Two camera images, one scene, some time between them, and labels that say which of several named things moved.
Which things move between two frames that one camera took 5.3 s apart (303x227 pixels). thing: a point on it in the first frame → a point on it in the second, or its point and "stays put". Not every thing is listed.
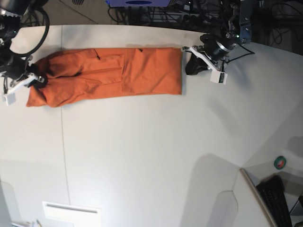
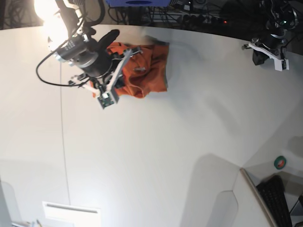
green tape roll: (280, 162) stays put
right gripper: (216, 49) → (273, 44)
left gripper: (16, 67) → (86, 55)
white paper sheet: (81, 216) stays put
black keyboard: (271, 189) stays put
